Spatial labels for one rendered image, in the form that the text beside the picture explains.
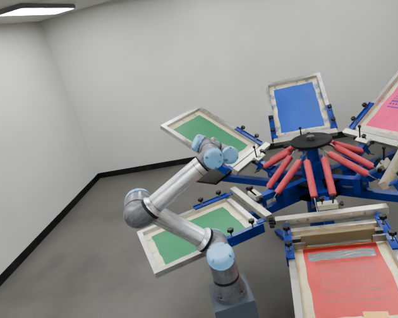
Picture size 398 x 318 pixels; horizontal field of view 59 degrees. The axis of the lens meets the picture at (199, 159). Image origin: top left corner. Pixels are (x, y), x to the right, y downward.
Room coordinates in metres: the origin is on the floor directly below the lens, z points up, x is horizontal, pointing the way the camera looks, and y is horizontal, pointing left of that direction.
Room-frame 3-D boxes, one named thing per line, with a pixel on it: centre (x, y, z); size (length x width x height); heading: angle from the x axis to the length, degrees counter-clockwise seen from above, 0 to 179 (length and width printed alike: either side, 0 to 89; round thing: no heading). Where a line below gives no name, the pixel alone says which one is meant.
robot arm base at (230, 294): (1.27, 0.02, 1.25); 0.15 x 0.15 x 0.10
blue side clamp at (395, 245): (1.64, -0.93, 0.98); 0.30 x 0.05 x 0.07; 166
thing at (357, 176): (2.50, -0.87, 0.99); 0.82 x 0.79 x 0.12; 166
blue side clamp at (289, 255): (1.78, -0.40, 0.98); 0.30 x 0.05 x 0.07; 166
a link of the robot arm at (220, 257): (1.27, 0.02, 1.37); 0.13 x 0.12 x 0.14; 4
